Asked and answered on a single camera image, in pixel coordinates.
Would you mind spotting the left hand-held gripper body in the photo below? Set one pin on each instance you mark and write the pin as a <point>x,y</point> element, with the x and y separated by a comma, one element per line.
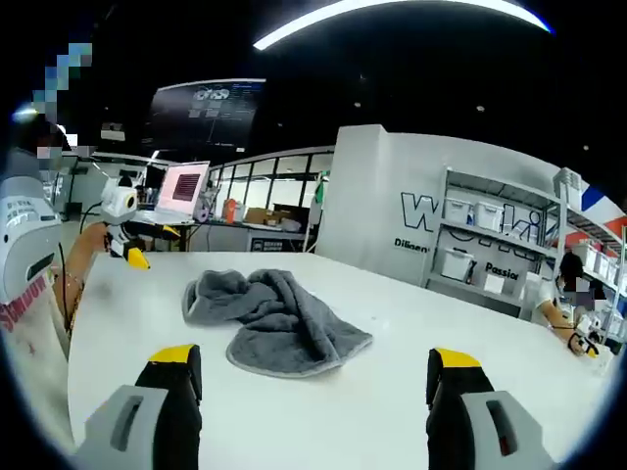
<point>117,203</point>

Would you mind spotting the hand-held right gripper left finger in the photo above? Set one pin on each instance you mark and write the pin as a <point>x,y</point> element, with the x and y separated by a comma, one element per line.
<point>147,421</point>

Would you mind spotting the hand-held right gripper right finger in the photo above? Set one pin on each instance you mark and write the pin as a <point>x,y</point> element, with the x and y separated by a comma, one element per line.
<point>470,421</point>

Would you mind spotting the grey towel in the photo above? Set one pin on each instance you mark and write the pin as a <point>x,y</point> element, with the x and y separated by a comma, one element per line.
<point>294,313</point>

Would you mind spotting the person's left hand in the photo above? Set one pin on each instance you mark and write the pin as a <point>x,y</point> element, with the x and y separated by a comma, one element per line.
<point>104,237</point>

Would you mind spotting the black desktop monitor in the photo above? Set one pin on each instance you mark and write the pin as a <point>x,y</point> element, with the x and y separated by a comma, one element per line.
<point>155,177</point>

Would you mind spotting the laptop with pink screen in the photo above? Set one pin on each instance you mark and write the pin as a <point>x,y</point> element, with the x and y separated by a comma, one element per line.
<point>181,188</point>

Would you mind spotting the grey counter cabinet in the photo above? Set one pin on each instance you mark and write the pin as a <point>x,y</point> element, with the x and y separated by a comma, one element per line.
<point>230,240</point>

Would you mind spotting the orange container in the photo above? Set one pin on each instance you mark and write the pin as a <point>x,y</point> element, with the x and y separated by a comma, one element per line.
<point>228,210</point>

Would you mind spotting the ceiling air vent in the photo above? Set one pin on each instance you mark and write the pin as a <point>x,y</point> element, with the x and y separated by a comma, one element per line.
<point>112,131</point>

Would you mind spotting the cardboard box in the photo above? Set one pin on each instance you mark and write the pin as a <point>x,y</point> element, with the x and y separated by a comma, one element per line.
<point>262,216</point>

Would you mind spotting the white chest-worn device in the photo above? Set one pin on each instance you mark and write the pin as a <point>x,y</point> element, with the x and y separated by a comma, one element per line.
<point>24,230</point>

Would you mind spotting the white table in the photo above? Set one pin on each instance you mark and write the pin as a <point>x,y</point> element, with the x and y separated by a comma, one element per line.
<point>416,323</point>

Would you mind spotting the person's white printed shirt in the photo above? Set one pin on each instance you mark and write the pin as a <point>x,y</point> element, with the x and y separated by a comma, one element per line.
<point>29,372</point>

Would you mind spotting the white pole stand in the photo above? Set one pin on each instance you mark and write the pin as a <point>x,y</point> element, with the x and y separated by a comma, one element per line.
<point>309,230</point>

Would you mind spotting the green hanging cloth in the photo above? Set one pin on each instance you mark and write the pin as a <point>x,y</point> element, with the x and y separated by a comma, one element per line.
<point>319,192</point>

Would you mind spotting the white storage box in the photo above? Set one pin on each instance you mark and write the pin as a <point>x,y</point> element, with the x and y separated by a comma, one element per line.
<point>458,211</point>
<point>489,216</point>
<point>457,265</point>

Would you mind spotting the metal storage rack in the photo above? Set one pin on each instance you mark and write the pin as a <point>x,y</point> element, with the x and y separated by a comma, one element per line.
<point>563,230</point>
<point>436,235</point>

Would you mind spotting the row of white storage bins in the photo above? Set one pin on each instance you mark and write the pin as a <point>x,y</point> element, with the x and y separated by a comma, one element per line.
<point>602,264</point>

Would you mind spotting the ceiling light strip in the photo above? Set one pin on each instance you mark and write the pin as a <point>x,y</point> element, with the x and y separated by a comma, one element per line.
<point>274,36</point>

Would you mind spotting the red blue striped banner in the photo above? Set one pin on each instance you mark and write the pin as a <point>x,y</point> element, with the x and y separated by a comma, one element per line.
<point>607,210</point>

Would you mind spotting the stacked white crates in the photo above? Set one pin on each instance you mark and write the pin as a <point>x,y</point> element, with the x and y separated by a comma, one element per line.
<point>568,182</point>

